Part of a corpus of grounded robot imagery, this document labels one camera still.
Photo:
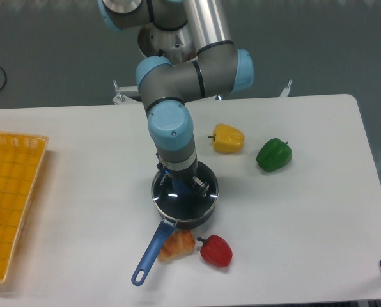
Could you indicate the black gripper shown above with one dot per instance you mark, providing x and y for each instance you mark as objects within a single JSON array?
[{"x": 184, "y": 171}]

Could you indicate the glass pot lid blue knob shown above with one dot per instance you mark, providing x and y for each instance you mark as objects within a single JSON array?
[{"x": 175, "y": 200}]

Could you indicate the red bell pepper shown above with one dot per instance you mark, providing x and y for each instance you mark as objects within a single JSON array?
[{"x": 216, "y": 251}]

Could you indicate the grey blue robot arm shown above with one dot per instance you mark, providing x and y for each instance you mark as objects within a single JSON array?
[{"x": 194, "y": 57}]

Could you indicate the dark blue saucepan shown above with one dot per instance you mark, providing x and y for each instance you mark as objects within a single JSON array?
[{"x": 162, "y": 233}]

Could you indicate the yellow bell pepper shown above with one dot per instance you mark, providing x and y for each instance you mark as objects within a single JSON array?
[{"x": 226, "y": 139}]

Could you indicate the croissant bread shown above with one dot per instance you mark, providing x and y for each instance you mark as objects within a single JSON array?
[{"x": 178, "y": 244}]

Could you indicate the green bell pepper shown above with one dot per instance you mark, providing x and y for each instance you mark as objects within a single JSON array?
[{"x": 274, "y": 155}]

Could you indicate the yellow woven basket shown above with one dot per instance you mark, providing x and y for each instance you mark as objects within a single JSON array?
[{"x": 21, "y": 156}]

